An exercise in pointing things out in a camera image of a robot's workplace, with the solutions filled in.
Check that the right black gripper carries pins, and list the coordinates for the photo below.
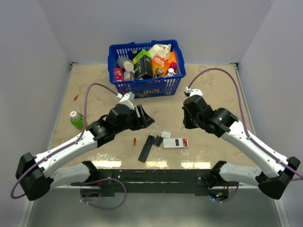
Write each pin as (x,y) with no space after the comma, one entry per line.
(188,124)

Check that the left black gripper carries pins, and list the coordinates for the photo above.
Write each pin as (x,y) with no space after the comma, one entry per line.
(138,124)

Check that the white battery cover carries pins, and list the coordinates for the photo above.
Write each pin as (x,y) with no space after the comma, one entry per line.
(166,134)

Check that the black battery cover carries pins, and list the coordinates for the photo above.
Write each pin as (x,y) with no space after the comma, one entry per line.
(158,140)

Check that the black remote control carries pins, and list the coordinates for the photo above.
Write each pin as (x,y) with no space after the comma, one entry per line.
(146,148)

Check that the white red remote control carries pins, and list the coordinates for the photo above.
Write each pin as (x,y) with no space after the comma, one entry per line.
(174,143)

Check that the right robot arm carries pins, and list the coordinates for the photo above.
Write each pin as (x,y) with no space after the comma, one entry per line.
(273,171)

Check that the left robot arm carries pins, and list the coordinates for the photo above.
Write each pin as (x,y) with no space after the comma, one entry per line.
(38,174)

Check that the white pump bottle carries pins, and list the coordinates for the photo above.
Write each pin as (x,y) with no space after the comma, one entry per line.
(171,72)

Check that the orange label bottle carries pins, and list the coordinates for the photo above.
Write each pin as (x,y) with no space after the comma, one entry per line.
(128,75)

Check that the blue plastic basket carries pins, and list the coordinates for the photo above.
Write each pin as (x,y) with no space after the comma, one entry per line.
(145,87)

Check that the pink packet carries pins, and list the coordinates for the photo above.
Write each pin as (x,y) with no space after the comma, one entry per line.
(118,75)

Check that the orange Gillette razor box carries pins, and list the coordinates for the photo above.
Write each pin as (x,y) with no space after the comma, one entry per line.
(160,66)

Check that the black green carton box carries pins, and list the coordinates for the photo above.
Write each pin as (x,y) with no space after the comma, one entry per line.
(143,65)

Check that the grey white bottle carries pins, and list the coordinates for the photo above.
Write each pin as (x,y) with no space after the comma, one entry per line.
(125,64)

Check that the crumpled white paper bag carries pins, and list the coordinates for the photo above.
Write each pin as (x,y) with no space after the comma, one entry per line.
(161,50)

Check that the green orange drink bottle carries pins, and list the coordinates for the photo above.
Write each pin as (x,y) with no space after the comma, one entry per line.
(77,120)

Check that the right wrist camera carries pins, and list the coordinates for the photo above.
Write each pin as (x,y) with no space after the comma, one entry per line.
(189,92)

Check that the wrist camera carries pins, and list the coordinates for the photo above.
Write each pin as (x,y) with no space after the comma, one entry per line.
(189,92)
(126,99)

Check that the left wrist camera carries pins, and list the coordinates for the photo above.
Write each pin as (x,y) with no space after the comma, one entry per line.
(126,99)

